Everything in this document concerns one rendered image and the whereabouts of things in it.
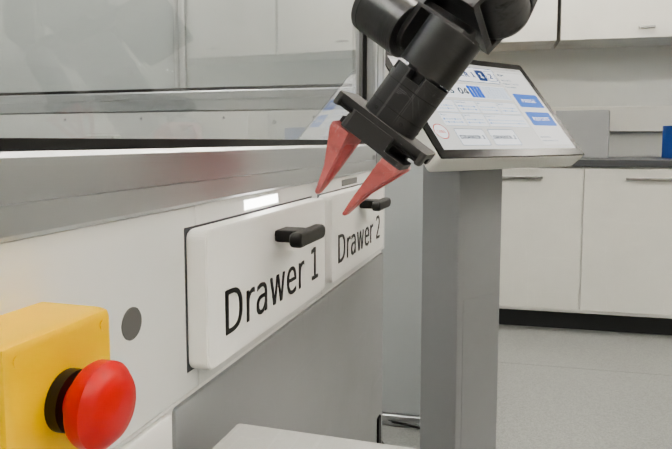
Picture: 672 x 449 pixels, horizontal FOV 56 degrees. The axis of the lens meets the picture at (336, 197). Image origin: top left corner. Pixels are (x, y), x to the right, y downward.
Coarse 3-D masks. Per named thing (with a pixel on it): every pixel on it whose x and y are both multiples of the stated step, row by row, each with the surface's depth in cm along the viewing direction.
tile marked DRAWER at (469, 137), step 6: (456, 132) 134; (462, 132) 135; (468, 132) 136; (474, 132) 137; (480, 132) 139; (462, 138) 134; (468, 138) 135; (474, 138) 136; (480, 138) 137; (486, 138) 138; (468, 144) 133; (474, 144) 134; (480, 144) 136; (486, 144) 137
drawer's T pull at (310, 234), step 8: (320, 224) 63; (280, 232) 60; (288, 232) 60; (296, 232) 58; (304, 232) 58; (312, 232) 60; (320, 232) 62; (280, 240) 60; (288, 240) 60; (296, 240) 57; (304, 240) 58; (312, 240) 60
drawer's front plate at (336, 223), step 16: (336, 192) 83; (352, 192) 87; (336, 208) 80; (336, 224) 80; (352, 224) 87; (368, 224) 96; (336, 240) 80; (352, 240) 87; (368, 240) 96; (336, 256) 80; (352, 256) 88; (368, 256) 96; (336, 272) 80
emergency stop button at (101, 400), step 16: (96, 368) 28; (112, 368) 29; (80, 384) 28; (96, 384) 28; (112, 384) 28; (128, 384) 29; (64, 400) 28; (80, 400) 27; (96, 400) 27; (112, 400) 28; (128, 400) 29; (64, 416) 27; (80, 416) 27; (96, 416) 27; (112, 416) 28; (128, 416) 30; (80, 432) 27; (96, 432) 27; (112, 432) 28; (80, 448) 28; (96, 448) 28
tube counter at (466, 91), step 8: (456, 88) 145; (464, 88) 147; (472, 88) 149; (480, 88) 151; (488, 88) 153; (496, 88) 155; (464, 96) 145; (472, 96) 147; (480, 96) 149; (488, 96) 151; (496, 96) 153; (504, 96) 155
